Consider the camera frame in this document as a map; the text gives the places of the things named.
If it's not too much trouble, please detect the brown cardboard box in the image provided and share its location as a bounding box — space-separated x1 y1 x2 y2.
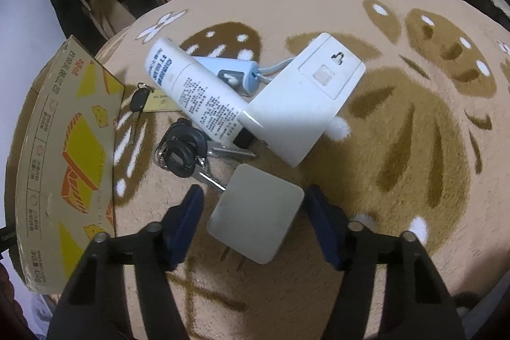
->
15 36 125 294

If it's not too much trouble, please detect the black key bunch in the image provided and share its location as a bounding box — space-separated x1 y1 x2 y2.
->
153 117 256 192

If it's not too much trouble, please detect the white square device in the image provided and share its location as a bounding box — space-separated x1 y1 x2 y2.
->
207 164 304 265

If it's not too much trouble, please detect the white air conditioner remote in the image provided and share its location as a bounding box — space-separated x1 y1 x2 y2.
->
238 33 366 167

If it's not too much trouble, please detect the white cylindrical bottle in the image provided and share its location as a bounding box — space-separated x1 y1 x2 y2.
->
144 38 254 148

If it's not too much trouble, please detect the light blue power bank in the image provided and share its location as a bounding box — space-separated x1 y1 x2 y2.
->
195 57 260 97

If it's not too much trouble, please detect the black car key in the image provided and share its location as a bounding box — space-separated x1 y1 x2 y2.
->
129 83 153 144

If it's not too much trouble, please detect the beige brown patterned rug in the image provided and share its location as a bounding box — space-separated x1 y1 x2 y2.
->
96 0 509 339

